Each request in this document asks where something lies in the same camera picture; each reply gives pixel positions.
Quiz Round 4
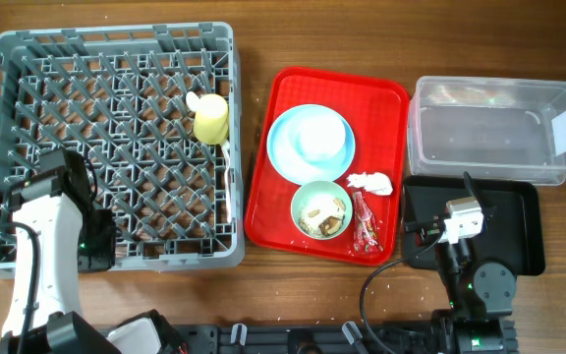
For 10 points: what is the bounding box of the white plastic fork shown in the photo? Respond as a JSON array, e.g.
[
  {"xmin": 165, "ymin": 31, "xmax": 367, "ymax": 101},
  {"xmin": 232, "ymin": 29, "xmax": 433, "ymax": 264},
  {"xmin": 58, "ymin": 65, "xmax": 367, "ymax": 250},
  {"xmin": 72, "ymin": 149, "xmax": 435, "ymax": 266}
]
[{"xmin": 220, "ymin": 140, "xmax": 232, "ymax": 223}]

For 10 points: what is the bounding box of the yellow plastic cup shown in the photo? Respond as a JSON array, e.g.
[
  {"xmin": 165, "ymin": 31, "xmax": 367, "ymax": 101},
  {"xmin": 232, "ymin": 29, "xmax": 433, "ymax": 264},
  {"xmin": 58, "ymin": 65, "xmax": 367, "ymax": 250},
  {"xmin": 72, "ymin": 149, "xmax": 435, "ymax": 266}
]
[{"xmin": 194, "ymin": 93, "xmax": 229, "ymax": 145}]

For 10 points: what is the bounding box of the white plastic spoon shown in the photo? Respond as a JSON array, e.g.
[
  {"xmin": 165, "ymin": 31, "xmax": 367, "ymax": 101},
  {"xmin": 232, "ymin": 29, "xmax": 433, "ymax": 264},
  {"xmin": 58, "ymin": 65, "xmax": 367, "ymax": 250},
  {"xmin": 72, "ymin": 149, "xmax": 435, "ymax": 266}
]
[{"xmin": 186, "ymin": 91, "xmax": 200, "ymax": 113}]

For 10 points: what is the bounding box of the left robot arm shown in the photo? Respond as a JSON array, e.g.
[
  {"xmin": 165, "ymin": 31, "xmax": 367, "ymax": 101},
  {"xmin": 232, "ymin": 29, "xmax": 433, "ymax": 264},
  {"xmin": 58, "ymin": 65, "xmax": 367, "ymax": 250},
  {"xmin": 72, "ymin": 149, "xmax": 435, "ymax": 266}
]
[{"xmin": 0, "ymin": 147, "xmax": 117, "ymax": 353}]

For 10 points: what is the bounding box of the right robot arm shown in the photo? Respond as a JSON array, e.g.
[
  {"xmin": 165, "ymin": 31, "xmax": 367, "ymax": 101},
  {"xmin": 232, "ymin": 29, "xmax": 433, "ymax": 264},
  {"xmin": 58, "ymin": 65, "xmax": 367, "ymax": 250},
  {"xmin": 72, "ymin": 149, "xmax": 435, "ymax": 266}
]
[{"xmin": 404, "ymin": 173, "xmax": 519, "ymax": 353}]

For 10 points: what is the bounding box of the grey dishwasher rack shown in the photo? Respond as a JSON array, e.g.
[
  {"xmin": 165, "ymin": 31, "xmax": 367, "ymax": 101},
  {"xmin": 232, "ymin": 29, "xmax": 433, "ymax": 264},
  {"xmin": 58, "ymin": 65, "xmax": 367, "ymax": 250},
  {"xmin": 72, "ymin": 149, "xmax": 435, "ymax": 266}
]
[{"xmin": 0, "ymin": 22, "xmax": 245, "ymax": 278}]

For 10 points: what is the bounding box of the red snack wrapper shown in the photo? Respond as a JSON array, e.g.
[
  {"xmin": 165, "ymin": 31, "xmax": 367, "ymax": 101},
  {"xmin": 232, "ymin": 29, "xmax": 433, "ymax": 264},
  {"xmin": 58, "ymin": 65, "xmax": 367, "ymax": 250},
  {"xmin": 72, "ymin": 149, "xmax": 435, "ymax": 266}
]
[{"xmin": 353, "ymin": 190, "xmax": 383, "ymax": 254}]

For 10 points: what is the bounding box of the crumpled white tissue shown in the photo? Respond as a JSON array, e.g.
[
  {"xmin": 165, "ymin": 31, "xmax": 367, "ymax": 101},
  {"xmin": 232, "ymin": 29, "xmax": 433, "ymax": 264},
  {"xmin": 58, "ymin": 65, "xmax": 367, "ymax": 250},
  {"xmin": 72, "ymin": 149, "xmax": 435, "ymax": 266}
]
[{"xmin": 347, "ymin": 172, "xmax": 393, "ymax": 196}]

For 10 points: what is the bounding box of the black tray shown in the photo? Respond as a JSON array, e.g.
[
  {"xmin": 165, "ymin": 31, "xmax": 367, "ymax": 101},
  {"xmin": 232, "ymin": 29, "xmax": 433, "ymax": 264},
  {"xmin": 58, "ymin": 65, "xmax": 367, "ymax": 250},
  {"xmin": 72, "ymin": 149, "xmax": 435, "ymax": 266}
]
[{"xmin": 403, "ymin": 175, "xmax": 545, "ymax": 276}]

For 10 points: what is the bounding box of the clear plastic bin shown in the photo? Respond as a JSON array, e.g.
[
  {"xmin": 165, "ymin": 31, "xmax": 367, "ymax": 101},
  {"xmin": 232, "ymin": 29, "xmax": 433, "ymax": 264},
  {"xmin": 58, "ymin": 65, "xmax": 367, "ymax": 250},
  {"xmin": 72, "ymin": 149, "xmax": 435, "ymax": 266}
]
[{"xmin": 407, "ymin": 76, "xmax": 566, "ymax": 186}]

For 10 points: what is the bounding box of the green bowl with food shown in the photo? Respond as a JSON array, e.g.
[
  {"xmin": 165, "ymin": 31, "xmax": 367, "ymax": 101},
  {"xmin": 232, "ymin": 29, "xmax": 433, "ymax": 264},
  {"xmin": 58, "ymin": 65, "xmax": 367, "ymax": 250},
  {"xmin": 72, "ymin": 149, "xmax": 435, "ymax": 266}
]
[{"xmin": 290, "ymin": 181, "xmax": 353, "ymax": 241}]

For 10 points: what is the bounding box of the red plastic tray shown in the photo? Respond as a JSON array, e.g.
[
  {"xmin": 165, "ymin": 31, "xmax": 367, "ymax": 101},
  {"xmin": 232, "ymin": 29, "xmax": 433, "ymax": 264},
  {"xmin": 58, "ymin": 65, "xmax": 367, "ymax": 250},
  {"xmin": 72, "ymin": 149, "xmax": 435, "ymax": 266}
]
[{"xmin": 244, "ymin": 67, "xmax": 410, "ymax": 266}]

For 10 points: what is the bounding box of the light blue plate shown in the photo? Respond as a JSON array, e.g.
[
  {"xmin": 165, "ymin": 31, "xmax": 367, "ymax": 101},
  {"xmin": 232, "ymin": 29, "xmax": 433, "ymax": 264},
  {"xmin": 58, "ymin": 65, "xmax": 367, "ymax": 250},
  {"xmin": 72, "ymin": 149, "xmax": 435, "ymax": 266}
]
[{"xmin": 266, "ymin": 105, "xmax": 356, "ymax": 185}]

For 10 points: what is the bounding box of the light blue bowl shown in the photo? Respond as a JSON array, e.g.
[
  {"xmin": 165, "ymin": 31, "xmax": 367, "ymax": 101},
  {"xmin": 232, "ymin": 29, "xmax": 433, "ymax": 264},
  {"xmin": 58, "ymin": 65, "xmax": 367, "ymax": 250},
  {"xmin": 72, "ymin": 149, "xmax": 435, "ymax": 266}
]
[{"xmin": 288, "ymin": 104, "xmax": 346, "ymax": 163}]

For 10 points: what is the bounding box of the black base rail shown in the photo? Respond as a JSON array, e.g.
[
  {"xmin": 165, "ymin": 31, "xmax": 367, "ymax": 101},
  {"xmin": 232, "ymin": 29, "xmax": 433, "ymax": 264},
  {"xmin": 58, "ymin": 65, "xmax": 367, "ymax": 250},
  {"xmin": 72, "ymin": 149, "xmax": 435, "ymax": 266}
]
[{"xmin": 164, "ymin": 320, "xmax": 519, "ymax": 354}]

